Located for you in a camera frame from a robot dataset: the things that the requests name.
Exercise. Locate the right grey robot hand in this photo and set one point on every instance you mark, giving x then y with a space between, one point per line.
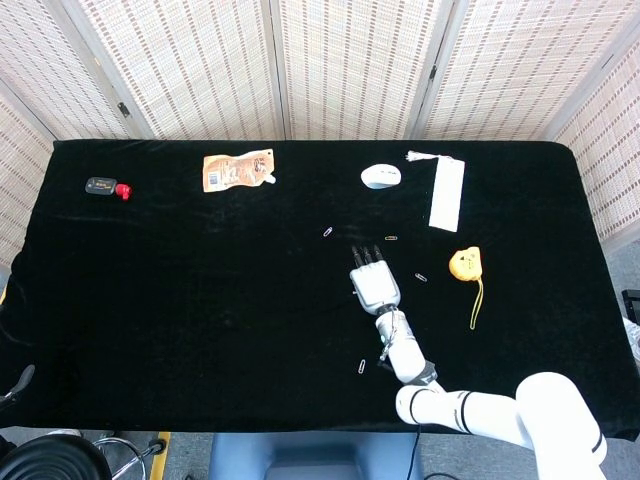
376 285

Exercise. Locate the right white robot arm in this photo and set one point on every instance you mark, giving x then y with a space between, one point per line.
410 360

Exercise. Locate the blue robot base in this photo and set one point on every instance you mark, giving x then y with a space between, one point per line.
310 457

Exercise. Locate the black velvet tablecloth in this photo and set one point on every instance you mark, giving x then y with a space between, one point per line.
200 300

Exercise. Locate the white folded cloth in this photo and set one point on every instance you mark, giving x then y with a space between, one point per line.
235 171

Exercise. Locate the dark metal screen hinge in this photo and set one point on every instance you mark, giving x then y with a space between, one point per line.
606 62
124 109
431 73

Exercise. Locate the woven folding screen panel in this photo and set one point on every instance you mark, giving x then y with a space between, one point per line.
55 65
20 165
355 65
190 65
515 70
610 150

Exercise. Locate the black equipment box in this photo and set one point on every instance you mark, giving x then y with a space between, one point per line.
632 305

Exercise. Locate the small red plastic clip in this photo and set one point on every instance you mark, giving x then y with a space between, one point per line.
123 191

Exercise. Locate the small black device case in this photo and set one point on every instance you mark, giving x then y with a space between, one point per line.
99 185

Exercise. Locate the black ribbed round stool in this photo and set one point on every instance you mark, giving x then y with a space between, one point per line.
50 460

